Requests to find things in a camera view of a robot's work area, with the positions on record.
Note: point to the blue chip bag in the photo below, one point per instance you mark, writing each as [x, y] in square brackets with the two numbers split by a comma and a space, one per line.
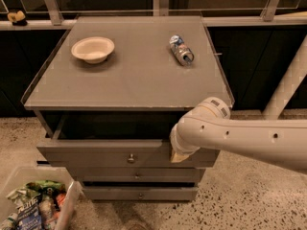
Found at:
[29, 217]

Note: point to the white paper bowl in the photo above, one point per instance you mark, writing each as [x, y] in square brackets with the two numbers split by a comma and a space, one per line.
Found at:
[93, 50]

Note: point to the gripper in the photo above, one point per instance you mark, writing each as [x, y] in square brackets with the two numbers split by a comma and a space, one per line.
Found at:
[176, 142]

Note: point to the grey drawer cabinet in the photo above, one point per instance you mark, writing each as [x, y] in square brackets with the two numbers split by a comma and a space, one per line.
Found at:
[141, 75]

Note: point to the grey bottom drawer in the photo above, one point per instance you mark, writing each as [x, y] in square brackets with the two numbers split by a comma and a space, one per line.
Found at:
[140, 193]

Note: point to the crushed blue silver can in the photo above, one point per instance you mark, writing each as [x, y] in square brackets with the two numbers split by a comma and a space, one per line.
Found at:
[182, 53]

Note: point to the grey top drawer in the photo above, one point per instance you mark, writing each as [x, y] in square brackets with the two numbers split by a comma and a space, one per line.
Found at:
[128, 139]

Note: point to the small yellow black object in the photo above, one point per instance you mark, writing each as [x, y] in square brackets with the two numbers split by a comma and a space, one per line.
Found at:
[17, 18]

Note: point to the green snack bag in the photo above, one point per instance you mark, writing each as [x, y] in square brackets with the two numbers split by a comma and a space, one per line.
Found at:
[47, 187]

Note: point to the grey middle drawer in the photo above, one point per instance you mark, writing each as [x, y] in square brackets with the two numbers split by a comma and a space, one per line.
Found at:
[138, 174]

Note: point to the white cylindrical pillar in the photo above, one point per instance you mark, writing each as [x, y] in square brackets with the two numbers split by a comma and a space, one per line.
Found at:
[293, 77]

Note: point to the grey drawer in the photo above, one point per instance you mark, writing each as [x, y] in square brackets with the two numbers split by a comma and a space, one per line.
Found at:
[128, 139]
[140, 193]
[138, 174]

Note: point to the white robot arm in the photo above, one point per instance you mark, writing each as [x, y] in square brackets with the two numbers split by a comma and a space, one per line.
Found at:
[208, 125]

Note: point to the clear plastic bin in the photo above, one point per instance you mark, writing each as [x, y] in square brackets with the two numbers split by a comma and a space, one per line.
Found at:
[22, 175]

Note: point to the metal window rail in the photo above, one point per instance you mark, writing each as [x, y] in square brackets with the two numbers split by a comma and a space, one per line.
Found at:
[62, 14]

